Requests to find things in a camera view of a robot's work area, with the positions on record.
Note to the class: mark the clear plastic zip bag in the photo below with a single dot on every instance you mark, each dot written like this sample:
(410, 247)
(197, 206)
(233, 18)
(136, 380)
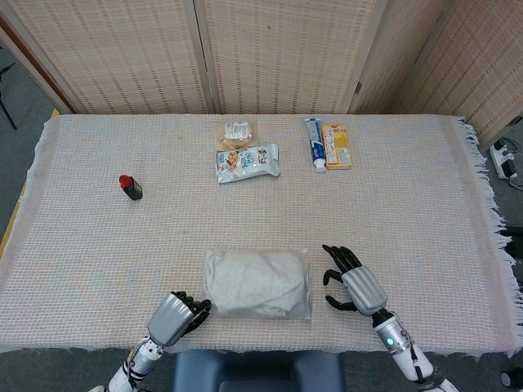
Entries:
(261, 286)

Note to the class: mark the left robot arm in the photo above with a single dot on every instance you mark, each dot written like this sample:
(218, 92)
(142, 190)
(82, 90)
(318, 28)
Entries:
(137, 363)

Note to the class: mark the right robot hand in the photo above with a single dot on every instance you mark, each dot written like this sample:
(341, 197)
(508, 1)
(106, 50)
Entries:
(359, 286)

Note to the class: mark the white power strip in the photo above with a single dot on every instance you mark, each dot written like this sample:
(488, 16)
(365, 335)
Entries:
(503, 158)

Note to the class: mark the black chair leg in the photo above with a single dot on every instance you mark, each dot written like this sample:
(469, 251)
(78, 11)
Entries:
(5, 104)

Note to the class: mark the woven rattan folding screen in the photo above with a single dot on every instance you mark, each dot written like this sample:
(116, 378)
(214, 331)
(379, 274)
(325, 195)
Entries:
(265, 53)

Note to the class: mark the small clear pastry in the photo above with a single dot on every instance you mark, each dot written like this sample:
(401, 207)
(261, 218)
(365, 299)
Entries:
(238, 134)

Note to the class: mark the blue white toothpaste tube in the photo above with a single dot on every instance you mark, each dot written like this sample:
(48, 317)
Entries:
(316, 143)

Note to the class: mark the white blue snack pouch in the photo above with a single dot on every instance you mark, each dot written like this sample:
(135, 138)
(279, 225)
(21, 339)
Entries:
(247, 162)

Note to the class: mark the black bottle with red cap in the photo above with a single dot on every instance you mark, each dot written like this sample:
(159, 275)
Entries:
(131, 188)

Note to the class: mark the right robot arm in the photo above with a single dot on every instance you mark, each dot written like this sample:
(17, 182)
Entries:
(404, 347)

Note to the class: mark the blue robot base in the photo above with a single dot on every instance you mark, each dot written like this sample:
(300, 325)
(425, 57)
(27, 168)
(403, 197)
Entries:
(257, 371)

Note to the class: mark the clear bag with white cloth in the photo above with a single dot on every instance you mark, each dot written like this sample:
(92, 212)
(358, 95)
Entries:
(253, 286)

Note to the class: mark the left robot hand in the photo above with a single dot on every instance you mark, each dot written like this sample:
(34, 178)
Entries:
(175, 316)

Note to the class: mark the yellow white carton box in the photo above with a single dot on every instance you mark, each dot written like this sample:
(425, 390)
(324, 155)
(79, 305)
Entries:
(336, 146)

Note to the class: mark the beige woven tablecloth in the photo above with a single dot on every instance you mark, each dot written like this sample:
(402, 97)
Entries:
(122, 253)

